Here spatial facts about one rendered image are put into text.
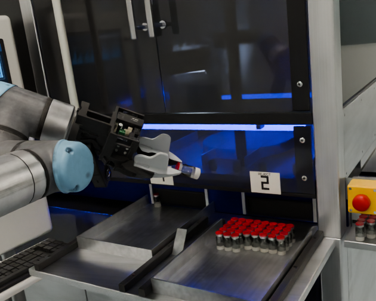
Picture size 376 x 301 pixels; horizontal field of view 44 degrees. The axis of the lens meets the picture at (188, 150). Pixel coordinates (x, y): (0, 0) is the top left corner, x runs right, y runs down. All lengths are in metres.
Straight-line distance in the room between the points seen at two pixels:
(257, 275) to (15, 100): 0.65
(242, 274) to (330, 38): 0.58
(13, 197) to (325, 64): 0.78
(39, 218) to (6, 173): 1.09
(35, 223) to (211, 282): 0.80
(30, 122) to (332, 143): 0.71
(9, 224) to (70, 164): 0.99
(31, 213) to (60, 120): 0.91
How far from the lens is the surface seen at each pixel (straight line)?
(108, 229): 1.45
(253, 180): 1.27
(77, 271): 1.25
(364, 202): 1.17
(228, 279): 1.10
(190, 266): 1.16
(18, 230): 1.66
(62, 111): 0.80
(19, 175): 0.63
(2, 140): 0.78
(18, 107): 0.80
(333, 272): 1.31
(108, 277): 1.19
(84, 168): 0.69
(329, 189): 1.21
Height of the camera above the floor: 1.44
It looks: 14 degrees down
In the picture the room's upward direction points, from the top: 7 degrees counter-clockwise
